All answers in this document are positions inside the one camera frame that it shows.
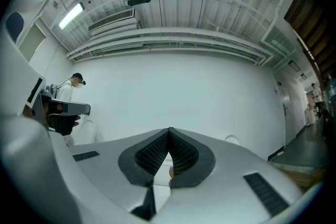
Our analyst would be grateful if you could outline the brown wooden slat ceiling panel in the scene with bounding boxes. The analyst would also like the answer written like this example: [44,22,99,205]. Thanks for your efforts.
[283,0,336,74]

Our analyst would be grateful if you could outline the large water jug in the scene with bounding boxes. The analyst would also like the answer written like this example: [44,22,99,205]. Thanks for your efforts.
[324,74,336,98]

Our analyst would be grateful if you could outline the white air conditioner vent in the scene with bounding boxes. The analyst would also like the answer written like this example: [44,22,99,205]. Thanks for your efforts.
[87,8,136,35]

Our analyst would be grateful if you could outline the white door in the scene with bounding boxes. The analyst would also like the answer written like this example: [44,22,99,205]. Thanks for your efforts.
[272,80,292,152]

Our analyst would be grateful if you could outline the frosted wall window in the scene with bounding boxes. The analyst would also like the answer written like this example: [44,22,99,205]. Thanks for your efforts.
[17,24,47,63]

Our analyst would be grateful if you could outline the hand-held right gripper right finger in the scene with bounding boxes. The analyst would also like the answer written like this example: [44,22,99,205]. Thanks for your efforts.
[146,127,305,224]

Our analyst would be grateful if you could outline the short ceiling light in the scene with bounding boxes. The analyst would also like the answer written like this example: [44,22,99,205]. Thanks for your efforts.
[58,2,86,30]

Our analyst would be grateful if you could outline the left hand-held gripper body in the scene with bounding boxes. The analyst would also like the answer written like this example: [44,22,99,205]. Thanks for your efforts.
[31,93,91,137]

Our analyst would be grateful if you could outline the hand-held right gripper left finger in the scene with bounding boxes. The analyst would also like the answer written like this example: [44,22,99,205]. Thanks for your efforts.
[49,127,171,224]

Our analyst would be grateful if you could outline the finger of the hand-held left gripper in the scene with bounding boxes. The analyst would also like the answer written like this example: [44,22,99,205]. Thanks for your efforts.
[25,70,48,109]

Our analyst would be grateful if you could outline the white ceiling pipes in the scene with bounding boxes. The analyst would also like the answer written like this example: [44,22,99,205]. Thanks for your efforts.
[65,27,274,66]

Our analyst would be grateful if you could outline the white ceiling vent grille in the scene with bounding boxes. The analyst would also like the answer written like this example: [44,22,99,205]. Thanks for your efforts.
[259,25,298,61]

